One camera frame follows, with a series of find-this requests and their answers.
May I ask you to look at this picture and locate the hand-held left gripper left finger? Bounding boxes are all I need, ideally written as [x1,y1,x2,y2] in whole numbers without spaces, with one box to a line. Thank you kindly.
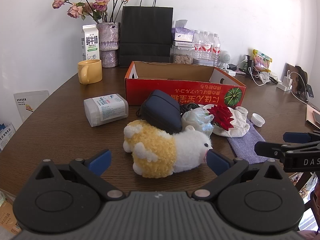
[35,149,126,201]

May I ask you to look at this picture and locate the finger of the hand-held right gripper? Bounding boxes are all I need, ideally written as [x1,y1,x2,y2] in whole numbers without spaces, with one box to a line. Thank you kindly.
[283,131,320,143]
[254,141,320,159]

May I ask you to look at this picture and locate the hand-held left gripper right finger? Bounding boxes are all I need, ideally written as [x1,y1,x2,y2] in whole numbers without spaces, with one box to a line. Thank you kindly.
[191,149,284,202]

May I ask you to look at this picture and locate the purple fabric pouch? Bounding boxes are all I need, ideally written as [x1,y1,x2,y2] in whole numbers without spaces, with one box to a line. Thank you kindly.
[227,120,266,164]

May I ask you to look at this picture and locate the large white bottle cap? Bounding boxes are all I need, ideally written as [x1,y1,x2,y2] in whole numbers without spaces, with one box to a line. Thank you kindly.
[251,113,265,127]

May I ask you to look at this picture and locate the red artificial rose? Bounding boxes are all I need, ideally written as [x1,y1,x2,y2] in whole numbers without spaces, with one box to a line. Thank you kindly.
[208,104,235,131]

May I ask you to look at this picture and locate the iridescent bag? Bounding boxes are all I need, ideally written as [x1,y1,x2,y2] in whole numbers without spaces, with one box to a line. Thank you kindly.
[181,107,215,137]

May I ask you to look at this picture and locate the translucent wipes container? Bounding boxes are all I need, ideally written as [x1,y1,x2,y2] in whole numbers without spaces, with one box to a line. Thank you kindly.
[83,94,129,127]

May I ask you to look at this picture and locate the yellow white plush sheep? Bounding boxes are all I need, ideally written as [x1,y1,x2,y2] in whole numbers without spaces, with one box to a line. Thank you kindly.
[123,119,213,178]

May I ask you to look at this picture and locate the black braided cable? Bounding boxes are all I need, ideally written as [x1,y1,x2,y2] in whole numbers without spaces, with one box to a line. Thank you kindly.
[180,104,200,113]

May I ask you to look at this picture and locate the dark blue zip pouch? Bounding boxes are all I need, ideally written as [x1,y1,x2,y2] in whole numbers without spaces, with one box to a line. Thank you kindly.
[139,89,183,134]

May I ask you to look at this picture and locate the red cardboard box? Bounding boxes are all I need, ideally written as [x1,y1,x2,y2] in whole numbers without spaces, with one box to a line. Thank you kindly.
[124,60,247,108]

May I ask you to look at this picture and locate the pink notebook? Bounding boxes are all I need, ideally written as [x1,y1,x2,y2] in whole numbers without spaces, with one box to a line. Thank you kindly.
[305,104,320,130]

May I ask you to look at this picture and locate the yellow snack packet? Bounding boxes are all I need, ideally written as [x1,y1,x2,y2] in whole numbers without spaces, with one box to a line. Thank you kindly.
[252,49,272,73]

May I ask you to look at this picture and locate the yellow mug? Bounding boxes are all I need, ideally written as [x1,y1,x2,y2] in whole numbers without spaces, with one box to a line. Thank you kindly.
[77,59,103,85]

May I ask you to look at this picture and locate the blue white packet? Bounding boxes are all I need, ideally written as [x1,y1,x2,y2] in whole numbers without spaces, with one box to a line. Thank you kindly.
[0,122,16,150]

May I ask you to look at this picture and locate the grey tin box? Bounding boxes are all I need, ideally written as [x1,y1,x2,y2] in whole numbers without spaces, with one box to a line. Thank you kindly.
[192,57,218,67]

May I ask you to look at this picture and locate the white round speaker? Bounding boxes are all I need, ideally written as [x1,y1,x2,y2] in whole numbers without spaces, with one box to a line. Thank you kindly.
[218,50,232,69]

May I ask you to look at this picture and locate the clear jar of seeds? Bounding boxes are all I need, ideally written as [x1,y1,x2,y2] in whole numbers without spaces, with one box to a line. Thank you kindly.
[171,41,194,64]

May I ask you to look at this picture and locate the purple vase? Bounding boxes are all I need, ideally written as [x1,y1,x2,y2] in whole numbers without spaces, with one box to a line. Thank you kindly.
[96,22,121,68]

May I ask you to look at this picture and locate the white green milk carton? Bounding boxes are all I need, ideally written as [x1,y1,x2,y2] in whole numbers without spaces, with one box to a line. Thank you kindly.
[80,24,100,62]

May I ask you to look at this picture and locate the black paper bag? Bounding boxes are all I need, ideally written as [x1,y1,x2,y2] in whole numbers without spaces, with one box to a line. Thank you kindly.
[119,0,174,68]

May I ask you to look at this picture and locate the purple tissue pack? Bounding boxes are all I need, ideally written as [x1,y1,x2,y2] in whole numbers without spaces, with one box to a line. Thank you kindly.
[171,19,195,42]

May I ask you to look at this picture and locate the white cable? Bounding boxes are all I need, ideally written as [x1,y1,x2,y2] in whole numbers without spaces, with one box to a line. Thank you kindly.
[247,66,278,87]

